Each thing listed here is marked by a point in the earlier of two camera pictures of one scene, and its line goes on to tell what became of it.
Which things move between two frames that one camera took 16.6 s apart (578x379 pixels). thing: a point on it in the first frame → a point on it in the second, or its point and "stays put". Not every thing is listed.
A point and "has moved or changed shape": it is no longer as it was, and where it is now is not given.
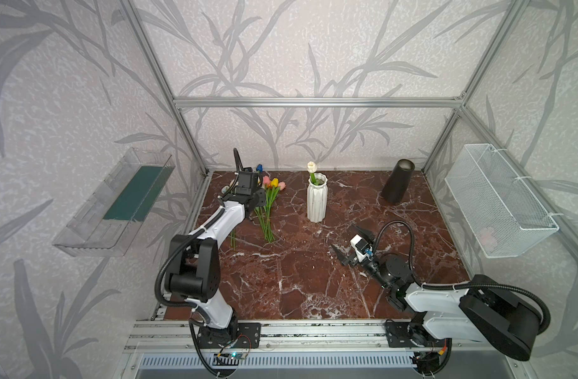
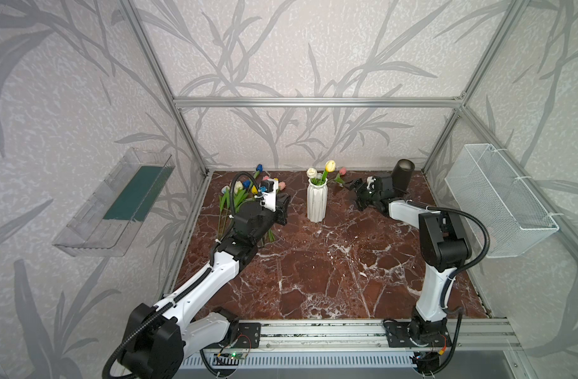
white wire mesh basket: x=501 y=214 stays put
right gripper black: x=354 y=255 → x=365 y=194
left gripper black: x=250 y=190 → x=279 y=208
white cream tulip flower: x=312 y=167 has moved or changed shape
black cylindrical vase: x=397 y=181 stays put
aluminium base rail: x=174 y=335 stays put
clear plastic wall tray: x=110 y=216 stays put
